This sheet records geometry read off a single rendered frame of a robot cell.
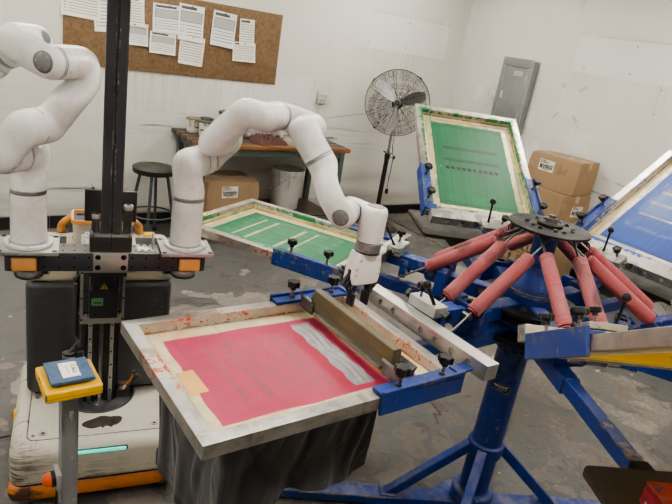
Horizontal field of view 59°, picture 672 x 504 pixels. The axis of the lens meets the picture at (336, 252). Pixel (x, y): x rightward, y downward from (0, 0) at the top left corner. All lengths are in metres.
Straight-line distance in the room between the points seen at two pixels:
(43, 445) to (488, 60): 5.75
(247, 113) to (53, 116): 0.49
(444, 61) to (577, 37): 1.49
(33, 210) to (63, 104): 0.32
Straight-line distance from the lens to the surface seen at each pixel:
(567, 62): 6.35
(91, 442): 2.52
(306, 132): 1.67
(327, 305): 1.88
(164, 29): 5.32
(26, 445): 2.53
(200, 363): 1.67
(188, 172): 1.83
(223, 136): 1.77
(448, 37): 7.06
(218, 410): 1.50
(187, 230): 1.89
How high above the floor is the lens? 1.83
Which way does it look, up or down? 20 degrees down
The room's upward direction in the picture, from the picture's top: 10 degrees clockwise
